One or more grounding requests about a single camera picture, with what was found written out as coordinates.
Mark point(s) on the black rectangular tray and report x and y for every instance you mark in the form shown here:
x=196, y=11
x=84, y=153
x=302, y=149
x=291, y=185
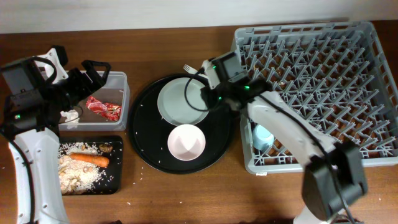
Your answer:
x=115, y=177

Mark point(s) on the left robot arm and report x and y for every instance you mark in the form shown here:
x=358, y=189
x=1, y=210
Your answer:
x=30, y=126

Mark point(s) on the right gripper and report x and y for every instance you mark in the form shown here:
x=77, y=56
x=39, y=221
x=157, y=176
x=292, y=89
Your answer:
x=209, y=94

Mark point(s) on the clear plastic bin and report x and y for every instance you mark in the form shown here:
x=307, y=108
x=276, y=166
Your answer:
x=116, y=91

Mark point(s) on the light blue cup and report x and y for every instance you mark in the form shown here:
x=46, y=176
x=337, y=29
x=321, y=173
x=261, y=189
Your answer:
x=262, y=139

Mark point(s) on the grey plate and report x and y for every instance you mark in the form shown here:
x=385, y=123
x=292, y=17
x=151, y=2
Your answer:
x=173, y=107

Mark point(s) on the red snack wrapper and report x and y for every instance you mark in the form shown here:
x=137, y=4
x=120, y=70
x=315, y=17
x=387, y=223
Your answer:
x=109, y=111

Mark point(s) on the pink bowl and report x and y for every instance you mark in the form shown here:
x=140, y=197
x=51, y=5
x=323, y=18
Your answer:
x=186, y=142

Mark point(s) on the white plastic fork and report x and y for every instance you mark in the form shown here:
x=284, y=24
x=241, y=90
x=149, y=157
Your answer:
x=189, y=69

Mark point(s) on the white tissue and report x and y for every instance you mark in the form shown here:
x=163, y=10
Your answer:
x=69, y=119

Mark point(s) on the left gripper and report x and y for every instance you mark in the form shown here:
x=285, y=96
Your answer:
x=84, y=84

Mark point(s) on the food scraps and rice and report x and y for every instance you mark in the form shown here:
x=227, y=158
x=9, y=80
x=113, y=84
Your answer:
x=77, y=171

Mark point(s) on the orange carrot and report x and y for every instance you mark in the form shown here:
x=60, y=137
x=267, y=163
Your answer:
x=92, y=159

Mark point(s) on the grey dishwasher rack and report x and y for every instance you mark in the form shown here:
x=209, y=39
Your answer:
x=335, y=75

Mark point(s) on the round black serving tray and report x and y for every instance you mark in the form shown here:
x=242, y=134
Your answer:
x=148, y=132

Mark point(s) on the brown food chunk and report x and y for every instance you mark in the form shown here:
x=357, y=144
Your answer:
x=105, y=148

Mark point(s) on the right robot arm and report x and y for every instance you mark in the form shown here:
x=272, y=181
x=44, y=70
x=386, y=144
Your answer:
x=333, y=172

